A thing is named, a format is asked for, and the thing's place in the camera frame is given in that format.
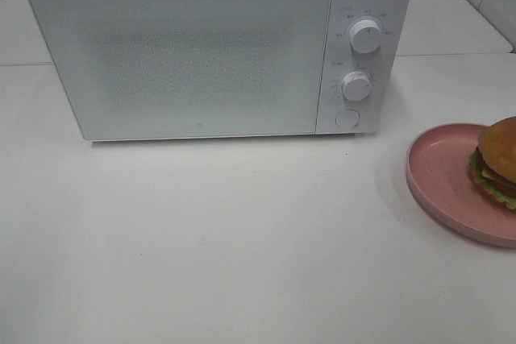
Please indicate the round white door button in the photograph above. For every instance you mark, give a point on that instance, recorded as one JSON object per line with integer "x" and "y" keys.
{"x": 347, "y": 118}

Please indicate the white timer knob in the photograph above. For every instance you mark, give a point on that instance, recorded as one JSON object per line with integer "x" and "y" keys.
{"x": 356, "y": 86}

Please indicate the white microwave door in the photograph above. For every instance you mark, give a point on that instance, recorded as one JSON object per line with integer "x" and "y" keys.
{"x": 166, "y": 69}

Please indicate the pink round plate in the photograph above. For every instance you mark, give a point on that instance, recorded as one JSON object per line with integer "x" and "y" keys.
{"x": 441, "y": 181}

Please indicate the burger with lettuce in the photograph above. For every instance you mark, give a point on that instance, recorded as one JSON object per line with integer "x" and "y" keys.
{"x": 492, "y": 164}

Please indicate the upper white power knob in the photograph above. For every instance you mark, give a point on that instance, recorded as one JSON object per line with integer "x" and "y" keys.
{"x": 365, "y": 35}

